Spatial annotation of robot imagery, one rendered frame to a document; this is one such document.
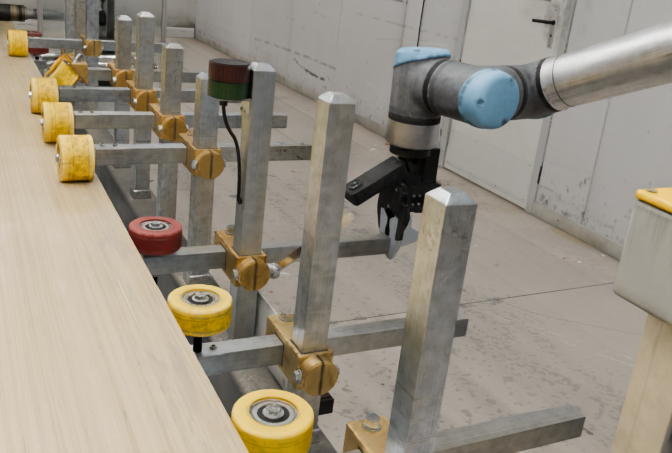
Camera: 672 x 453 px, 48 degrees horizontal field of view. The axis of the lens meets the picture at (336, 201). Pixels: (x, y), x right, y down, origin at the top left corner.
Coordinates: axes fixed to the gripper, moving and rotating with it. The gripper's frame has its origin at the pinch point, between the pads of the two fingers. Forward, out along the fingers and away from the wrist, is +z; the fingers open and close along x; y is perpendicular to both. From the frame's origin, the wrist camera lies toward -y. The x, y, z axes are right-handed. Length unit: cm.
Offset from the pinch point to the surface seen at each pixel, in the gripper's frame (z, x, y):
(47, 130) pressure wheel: -12, 46, -53
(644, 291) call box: -34, -79, -31
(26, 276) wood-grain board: -9, -14, -61
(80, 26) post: -16, 169, -30
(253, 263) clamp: -4.8, -8.8, -28.8
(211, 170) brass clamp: -11.8, 16.2, -28.3
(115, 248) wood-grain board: -8, -7, -49
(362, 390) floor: 83, 73, 42
